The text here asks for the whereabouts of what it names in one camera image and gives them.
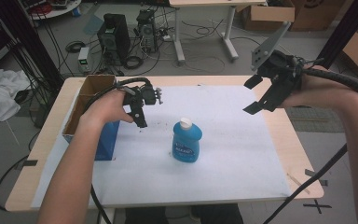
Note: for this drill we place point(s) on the white cloth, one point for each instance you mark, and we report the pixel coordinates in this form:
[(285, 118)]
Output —
[(0, 93)]

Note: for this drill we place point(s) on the cardboard box with blue side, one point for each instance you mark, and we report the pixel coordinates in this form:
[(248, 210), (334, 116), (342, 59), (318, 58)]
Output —
[(88, 99)]

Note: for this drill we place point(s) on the blue bottle with white cap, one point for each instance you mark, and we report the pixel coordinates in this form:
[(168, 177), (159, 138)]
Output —
[(186, 143)]

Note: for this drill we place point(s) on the small white power supply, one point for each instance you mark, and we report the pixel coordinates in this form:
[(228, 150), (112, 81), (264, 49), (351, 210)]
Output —
[(84, 59)]

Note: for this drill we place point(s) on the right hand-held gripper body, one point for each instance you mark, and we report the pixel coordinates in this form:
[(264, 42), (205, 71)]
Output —
[(281, 70)]

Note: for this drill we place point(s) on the black computer tower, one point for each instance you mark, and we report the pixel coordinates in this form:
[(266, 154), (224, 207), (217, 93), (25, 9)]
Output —
[(115, 37)]

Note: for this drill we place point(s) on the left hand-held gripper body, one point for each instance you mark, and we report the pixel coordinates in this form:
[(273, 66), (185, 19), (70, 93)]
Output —
[(143, 95)]

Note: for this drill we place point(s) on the white-legged desk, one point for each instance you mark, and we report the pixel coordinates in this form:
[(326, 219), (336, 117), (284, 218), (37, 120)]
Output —
[(227, 2)]

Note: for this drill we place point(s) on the person's right hand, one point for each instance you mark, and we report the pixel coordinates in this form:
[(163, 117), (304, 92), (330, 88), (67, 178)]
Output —
[(317, 95)]

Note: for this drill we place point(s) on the open-sided computer tower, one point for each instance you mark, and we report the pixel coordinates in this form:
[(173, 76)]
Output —
[(147, 29)]

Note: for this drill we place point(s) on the open cardboard box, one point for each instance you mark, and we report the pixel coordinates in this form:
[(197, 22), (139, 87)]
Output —
[(270, 15)]

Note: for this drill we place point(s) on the black metal stand post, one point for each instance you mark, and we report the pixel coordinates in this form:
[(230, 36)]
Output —
[(345, 31)]

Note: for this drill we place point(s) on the large closed cardboard box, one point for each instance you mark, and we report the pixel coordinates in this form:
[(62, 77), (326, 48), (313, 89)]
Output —
[(317, 14)]

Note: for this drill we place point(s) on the round white table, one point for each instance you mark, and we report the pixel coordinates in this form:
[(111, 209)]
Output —
[(59, 11)]

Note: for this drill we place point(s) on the person's left hand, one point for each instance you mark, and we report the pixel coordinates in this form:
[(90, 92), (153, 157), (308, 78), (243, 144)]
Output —
[(105, 107)]

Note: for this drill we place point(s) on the white table mat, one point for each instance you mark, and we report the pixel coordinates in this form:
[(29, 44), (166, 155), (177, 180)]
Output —
[(217, 149)]

